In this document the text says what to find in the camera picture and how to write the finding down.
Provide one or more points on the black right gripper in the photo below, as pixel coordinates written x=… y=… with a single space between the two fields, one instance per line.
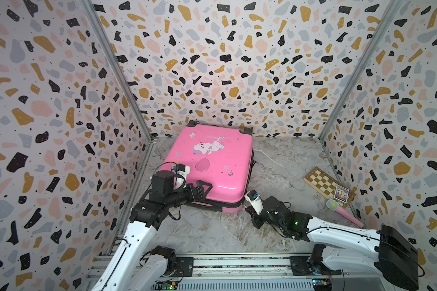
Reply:
x=256 y=222

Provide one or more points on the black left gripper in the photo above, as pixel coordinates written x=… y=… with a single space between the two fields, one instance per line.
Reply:
x=193 y=196

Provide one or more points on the pink hard-shell suitcase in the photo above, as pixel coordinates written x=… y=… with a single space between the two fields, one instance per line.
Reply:
x=221 y=156

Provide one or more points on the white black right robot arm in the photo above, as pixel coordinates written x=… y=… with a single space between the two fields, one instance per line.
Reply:
x=339 y=248

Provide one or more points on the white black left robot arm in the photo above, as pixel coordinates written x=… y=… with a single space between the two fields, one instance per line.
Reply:
x=133 y=268

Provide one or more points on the wooden chess board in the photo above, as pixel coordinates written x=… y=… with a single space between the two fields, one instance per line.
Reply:
x=325 y=185

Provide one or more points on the pink toy microphone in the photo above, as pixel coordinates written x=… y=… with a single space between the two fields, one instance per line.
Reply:
x=336 y=207

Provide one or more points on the small card box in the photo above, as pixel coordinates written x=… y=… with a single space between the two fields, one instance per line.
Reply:
x=342 y=194

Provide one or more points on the circuit board right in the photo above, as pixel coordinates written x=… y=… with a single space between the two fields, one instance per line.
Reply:
x=322 y=285

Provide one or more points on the green circuit board left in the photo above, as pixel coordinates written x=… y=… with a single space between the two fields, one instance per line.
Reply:
x=167 y=286

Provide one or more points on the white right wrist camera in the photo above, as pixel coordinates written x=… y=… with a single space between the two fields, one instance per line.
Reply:
x=255 y=201

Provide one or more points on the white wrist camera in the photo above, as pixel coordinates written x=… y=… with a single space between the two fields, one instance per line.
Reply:
x=181 y=170
x=255 y=201

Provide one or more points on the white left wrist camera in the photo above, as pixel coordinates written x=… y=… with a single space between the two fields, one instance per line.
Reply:
x=181 y=170

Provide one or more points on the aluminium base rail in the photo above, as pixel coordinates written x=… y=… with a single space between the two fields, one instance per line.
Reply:
x=265 y=272

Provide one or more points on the left aluminium corner post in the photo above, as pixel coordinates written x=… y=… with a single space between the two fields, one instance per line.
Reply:
x=87 y=7

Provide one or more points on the aluminium corner post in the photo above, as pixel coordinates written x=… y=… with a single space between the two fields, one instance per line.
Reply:
x=87 y=7
x=391 y=10

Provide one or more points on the right aluminium corner post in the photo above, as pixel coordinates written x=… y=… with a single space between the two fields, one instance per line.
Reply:
x=391 y=10

